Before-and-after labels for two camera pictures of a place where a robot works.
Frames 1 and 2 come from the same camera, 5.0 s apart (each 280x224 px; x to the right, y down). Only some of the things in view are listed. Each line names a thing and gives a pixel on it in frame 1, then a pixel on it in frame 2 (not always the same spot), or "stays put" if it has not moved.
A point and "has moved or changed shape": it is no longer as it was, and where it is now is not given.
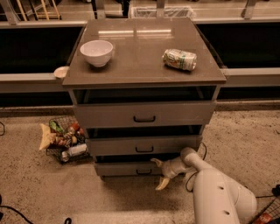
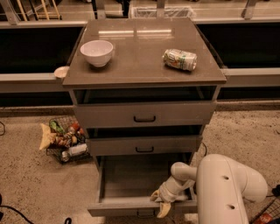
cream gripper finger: x=160 y=164 -> x=156 y=194
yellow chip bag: x=48 y=136 stays put
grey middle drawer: x=143 y=145 stays put
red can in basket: x=263 y=219 stays put
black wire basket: x=68 y=142 stays put
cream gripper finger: x=163 y=184 -> x=164 y=207
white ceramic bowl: x=97 y=52 stays put
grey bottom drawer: x=128 y=169 has moved or changed shape
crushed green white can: x=183 y=60 stays put
